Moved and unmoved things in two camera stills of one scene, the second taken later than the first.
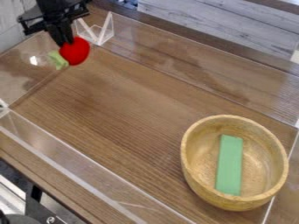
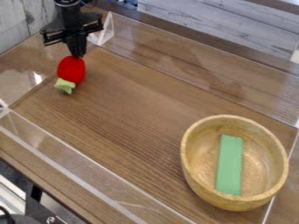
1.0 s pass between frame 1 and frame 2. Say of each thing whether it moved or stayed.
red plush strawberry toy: moved
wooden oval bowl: stayed
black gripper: moved
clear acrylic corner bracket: stayed
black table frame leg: stayed
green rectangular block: stayed
